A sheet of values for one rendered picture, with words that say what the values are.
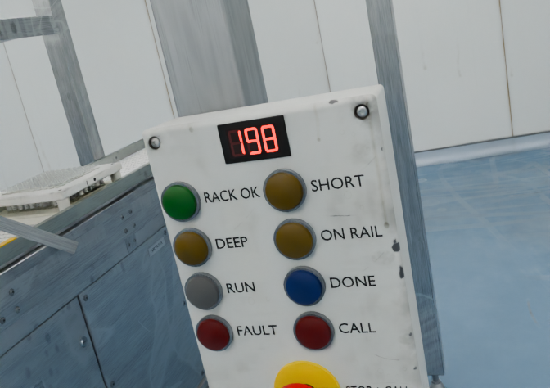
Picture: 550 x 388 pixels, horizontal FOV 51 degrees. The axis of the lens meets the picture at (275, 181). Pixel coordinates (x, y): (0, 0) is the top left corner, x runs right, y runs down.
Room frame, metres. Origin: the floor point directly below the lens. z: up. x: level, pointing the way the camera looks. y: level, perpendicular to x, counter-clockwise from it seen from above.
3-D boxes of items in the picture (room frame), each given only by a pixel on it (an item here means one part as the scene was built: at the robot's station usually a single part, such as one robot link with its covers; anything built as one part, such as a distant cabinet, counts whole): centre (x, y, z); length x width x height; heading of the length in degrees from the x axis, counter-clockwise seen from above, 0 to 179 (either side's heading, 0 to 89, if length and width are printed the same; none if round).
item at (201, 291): (0.41, 0.07, 0.96); 0.03 x 0.01 x 0.03; 70
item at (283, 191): (0.38, 0.00, 1.03); 0.03 x 0.01 x 0.03; 70
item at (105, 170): (1.42, 0.54, 0.88); 0.25 x 0.24 x 0.02; 69
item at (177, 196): (0.41, 0.07, 1.03); 0.03 x 0.01 x 0.03; 70
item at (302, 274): (0.38, 0.00, 0.96); 0.03 x 0.01 x 0.03; 70
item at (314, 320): (0.38, 0.00, 0.92); 0.03 x 0.01 x 0.03; 70
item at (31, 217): (1.42, 0.54, 0.83); 0.24 x 0.24 x 0.02; 69
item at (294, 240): (0.38, 0.00, 0.99); 0.03 x 0.01 x 0.03; 70
